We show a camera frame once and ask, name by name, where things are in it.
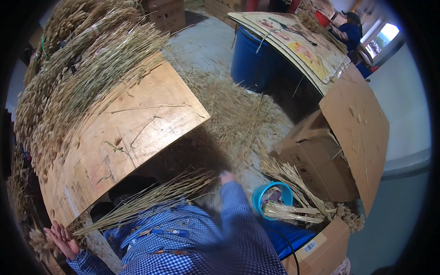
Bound person's left hand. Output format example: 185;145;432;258
44;221;82;260

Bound person's right hand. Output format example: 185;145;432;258
219;170;238;185

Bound dried grass bundle with long stalks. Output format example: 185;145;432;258
28;168;220;264

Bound white table leg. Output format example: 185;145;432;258
80;211;123;274

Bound person's body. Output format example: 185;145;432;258
102;198;289;275

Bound heap of dried grass bundles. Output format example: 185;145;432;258
13;0;171;186

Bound small blue plastic bucket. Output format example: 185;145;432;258
252;181;294;221

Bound loose straw heap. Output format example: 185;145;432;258
177;67;296;183

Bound blue plastic sheet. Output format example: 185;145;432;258
259;219;318;261

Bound short tied straw bundle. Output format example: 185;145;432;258
263;200;326;225

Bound brown carton with black symbols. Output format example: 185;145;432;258
142;0;187;34

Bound dried grass bundle with fluffy heads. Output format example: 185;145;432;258
258;153;366;234

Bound blue plastic barrel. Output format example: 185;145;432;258
230;26;287;93

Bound cardboard box with barcode label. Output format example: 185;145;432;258
281;217;351;275

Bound plain brown carton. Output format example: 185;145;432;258
204;0;249;29

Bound stack of printed boards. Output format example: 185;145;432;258
227;12;352;97

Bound open brown cardboard box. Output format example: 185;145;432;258
271;63;391;218

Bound dried grass sprigs on boards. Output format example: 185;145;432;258
296;8;348;55

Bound red plastic container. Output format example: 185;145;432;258
314;10;331;29

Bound window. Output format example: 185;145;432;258
361;21;402;60

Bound black cable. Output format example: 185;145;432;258
270;227;300;275

